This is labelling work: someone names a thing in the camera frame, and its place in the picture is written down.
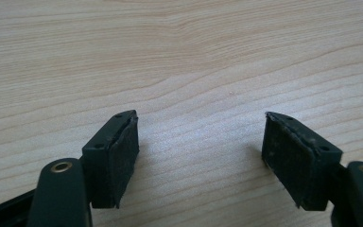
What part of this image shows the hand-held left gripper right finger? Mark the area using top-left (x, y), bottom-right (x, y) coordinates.
top-left (261, 111), bottom-right (344, 212)

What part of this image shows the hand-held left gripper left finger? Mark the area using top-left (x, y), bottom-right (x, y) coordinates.
top-left (81, 109), bottom-right (141, 210)

